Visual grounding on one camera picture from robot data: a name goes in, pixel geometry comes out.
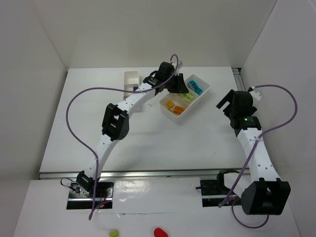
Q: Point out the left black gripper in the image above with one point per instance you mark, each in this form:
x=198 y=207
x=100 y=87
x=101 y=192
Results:
x=176 y=84

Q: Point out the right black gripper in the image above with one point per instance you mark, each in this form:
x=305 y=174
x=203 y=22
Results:
x=227 y=103

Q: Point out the cyan lego stack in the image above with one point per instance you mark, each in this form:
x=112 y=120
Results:
x=192 y=85

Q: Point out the green lego brick from stack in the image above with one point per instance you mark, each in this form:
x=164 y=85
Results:
x=189 y=99

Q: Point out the small cyan lego brick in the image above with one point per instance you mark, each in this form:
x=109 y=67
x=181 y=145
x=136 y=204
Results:
x=199 y=91

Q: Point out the orange and green lego stack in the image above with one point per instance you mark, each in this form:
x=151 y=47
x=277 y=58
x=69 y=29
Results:
x=177 y=110

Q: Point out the light green lego brick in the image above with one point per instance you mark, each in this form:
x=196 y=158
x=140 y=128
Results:
x=182 y=95

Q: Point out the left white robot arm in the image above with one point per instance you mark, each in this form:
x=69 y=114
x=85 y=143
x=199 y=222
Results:
x=115 y=124

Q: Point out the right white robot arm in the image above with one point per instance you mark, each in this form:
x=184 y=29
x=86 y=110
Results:
x=258 y=186

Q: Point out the wide white divided tray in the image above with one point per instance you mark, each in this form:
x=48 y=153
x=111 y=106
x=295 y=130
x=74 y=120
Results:
x=181 y=102

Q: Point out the narrow white divided tray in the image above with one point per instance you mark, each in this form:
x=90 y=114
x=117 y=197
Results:
x=131 y=79

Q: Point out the red oval object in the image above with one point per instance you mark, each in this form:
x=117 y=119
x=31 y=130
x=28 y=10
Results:
x=159 y=232

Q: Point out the green lego brick foreground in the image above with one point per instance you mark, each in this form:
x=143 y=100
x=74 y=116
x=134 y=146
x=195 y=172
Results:
x=114 y=233

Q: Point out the aluminium rail right side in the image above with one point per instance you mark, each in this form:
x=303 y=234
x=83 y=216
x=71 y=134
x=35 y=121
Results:
x=238 y=79

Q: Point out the aluminium rail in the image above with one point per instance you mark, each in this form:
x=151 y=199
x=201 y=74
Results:
x=238 y=79
x=116 y=175

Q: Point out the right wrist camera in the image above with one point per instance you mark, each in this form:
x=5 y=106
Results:
x=256 y=95

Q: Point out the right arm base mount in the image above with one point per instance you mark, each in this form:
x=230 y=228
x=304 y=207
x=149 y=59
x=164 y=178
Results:
x=212 y=187

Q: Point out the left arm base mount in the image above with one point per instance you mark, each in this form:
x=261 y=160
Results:
x=79 y=199

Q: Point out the aluminium rail front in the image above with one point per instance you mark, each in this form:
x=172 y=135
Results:
x=116 y=175

